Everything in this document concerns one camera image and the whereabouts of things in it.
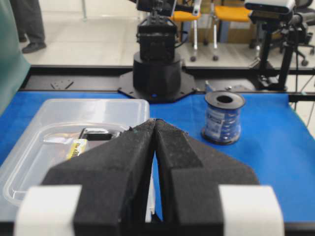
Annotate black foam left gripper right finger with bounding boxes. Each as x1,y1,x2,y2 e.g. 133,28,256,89
153,119,285,236

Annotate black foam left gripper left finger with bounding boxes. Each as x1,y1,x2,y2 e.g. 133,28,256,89
14,118,156,236

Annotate clear plastic tool box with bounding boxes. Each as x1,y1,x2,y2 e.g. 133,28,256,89
0,98,150,222

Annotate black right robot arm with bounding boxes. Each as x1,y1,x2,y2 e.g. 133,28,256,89
120,0,284,236

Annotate yellow black screwdriver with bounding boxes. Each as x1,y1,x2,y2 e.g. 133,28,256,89
66,139,88,160

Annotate blue table mat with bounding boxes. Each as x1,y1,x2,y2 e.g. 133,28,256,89
0,91,315,222

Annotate orange chair left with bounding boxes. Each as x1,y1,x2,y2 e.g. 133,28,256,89
170,0,202,62

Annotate orange chair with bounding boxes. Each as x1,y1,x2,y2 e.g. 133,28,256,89
211,3,250,61
170,0,202,62

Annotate orange chair right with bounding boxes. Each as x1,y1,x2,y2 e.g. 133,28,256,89
211,3,250,61

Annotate person legs dark trousers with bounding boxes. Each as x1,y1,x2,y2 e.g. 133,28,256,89
10,0,46,54

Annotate black office chair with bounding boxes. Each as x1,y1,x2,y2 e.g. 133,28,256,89
295,0,315,67

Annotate blue wire spool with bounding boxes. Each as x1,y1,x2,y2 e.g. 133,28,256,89
201,90,245,145

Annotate black camera stand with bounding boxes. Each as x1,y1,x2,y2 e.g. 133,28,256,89
245,0,303,91

